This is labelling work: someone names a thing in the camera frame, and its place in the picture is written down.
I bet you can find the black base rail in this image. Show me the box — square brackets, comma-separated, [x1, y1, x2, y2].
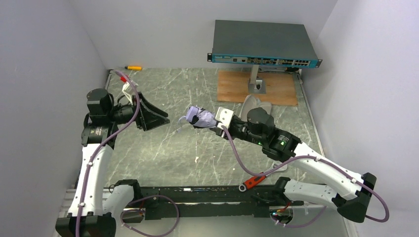
[125, 185, 303, 220]

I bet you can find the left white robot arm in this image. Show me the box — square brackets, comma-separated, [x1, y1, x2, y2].
[55, 88, 170, 237]

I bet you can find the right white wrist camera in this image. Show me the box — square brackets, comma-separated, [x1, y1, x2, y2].
[215, 107, 234, 129]

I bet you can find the pink umbrella case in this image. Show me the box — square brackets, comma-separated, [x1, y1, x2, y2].
[238, 95, 272, 121]

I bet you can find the lilac umbrella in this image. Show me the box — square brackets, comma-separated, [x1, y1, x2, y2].
[177, 106, 219, 132]

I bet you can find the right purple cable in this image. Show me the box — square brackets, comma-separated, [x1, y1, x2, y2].
[221, 125, 390, 229]

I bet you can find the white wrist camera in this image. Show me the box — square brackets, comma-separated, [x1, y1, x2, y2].
[120, 74, 138, 105]
[215, 107, 234, 129]

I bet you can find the black yellow tool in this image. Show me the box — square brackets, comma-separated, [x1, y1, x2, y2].
[285, 67, 299, 73]

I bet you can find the yellow handled screwdriver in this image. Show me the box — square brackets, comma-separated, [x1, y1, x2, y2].
[124, 66, 142, 71]

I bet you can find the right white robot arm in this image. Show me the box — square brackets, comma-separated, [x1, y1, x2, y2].
[215, 107, 377, 223]

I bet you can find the wooden base board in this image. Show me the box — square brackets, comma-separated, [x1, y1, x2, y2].
[217, 71, 298, 106]

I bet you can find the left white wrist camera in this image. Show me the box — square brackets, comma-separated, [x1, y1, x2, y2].
[120, 74, 138, 105]

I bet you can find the red handled adjustable wrench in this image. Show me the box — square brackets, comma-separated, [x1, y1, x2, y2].
[238, 161, 288, 192]

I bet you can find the network switch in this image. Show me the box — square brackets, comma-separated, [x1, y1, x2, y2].
[207, 20, 322, 94]

